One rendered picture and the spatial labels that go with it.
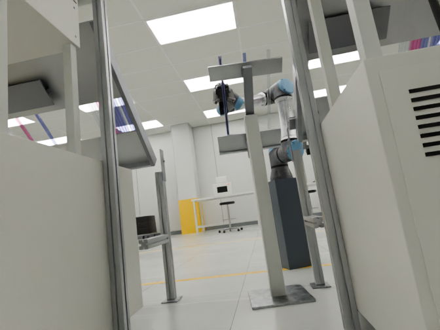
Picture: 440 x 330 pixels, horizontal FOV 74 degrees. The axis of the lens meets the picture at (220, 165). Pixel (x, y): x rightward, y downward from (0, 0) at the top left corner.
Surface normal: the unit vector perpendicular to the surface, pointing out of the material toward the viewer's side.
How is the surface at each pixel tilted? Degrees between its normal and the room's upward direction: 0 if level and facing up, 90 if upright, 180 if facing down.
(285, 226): 90
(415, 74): 90
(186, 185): 90
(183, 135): 90
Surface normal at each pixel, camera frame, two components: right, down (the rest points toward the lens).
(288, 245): 0.21, -0.19
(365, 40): -0.15, -0.15
